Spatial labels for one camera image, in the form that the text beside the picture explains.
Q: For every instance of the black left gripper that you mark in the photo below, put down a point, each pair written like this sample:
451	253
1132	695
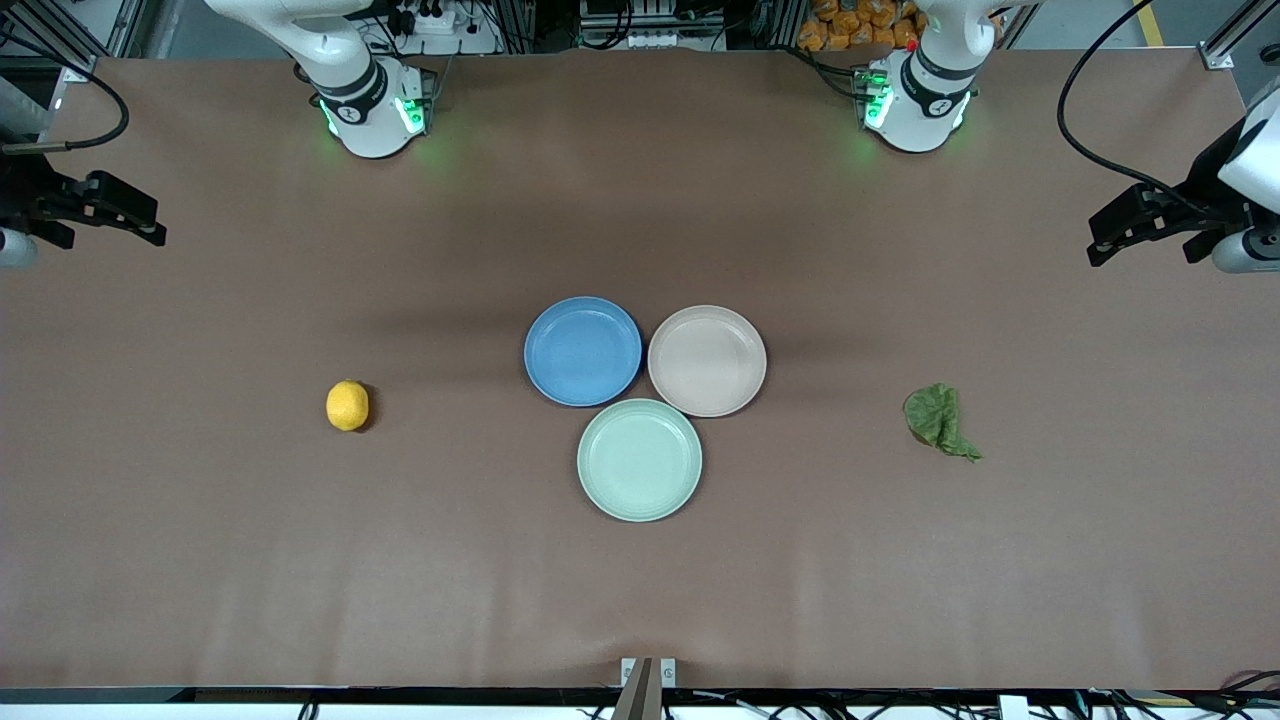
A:
1211	179

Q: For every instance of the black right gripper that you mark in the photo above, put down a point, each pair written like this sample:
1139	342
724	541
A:
20	190

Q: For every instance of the green lettuce leaf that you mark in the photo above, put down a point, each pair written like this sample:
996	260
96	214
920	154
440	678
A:
935	415

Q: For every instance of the yellow lemon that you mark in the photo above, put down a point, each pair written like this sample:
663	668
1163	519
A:
347	406

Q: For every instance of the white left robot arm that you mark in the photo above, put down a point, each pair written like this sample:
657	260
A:
925	100

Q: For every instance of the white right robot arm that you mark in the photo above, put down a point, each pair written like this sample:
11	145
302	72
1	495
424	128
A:
350	90

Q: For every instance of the orange packaged goods pile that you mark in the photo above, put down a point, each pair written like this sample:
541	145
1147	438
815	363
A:
850	22

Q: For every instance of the white power strip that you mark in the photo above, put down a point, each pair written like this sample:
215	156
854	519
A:
445	30

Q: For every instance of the beige pink plate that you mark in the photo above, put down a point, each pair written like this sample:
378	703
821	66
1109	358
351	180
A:
707	360

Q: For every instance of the blue plate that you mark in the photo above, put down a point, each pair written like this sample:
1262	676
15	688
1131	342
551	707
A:
583	351

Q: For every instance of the white electronic box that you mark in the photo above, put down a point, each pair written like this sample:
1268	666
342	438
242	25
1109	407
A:
650	25

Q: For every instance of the light green plate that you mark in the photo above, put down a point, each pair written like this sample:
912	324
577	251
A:
639	460

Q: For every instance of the aluminium frame profile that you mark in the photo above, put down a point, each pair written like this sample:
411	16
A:
60	25
1235	35

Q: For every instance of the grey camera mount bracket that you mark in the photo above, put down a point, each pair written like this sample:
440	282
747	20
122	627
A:
648	680

